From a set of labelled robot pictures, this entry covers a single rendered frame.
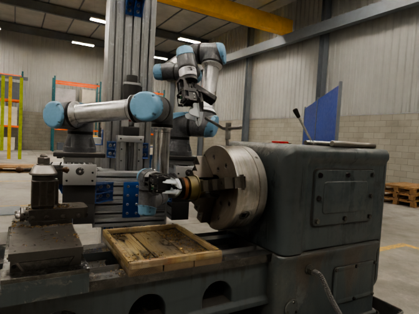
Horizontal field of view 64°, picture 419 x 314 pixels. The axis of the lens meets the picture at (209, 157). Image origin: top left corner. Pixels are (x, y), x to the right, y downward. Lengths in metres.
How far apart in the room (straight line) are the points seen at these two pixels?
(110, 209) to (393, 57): 11.85
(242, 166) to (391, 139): 11.30
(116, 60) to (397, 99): 11.18
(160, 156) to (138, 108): 0.25
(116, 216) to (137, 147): 0.38
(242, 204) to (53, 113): 0.89
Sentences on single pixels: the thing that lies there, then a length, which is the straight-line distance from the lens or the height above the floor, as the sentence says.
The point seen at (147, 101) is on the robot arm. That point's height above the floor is 1.39.
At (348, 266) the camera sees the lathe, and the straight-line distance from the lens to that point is 1.49.
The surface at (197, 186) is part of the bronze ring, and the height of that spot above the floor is 1.09.
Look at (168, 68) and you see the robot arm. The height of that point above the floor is 1.57.
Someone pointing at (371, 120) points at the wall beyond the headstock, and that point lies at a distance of 12.76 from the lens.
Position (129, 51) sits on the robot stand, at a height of 1.71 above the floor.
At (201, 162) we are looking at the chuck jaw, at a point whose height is 1.17.
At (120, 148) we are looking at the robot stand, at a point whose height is 1.18.
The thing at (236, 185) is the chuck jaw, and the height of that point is 1.11.
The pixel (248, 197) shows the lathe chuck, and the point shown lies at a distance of 1.14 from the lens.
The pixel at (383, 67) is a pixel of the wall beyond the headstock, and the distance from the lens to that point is 12.94.
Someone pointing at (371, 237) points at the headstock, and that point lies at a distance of 1.59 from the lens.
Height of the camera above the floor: 1.26
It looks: 3 degrees down
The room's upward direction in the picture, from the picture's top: 3 degrees clockwise
